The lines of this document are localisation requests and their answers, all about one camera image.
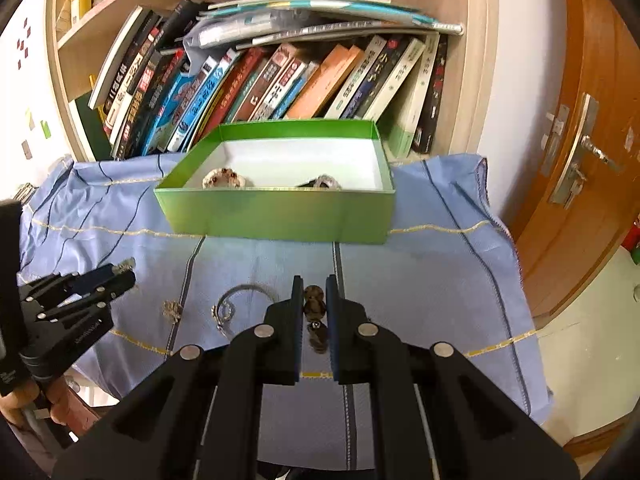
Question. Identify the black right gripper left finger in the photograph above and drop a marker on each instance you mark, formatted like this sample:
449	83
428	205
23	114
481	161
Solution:
266	354

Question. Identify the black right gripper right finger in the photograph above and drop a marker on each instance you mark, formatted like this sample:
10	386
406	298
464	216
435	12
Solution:
401	379

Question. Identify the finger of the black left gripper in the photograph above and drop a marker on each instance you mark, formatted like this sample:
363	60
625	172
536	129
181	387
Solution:
74	305
111	280

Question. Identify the silver bangle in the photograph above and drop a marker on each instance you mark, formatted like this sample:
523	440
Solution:
224	310

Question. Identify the person's left hand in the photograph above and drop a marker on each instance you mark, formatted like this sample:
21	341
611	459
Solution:
66	407

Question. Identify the blue striped cloth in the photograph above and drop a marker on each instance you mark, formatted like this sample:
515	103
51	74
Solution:
448	271

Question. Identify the dark green book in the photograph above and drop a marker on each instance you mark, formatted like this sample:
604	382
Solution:
93	129

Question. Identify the green cardboard box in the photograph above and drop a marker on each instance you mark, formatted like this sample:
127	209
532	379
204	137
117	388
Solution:
315	180

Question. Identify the wooden bookshelf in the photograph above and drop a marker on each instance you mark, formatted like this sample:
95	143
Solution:
129	55

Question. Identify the wooden door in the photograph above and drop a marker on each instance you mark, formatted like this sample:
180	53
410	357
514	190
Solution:
562	250

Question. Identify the orange book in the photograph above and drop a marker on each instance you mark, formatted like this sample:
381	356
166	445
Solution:
322	84

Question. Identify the stack of flat magazines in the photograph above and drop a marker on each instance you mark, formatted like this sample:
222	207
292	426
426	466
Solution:
243	24

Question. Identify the silver door handle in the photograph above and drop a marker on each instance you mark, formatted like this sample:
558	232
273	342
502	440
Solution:
572	179

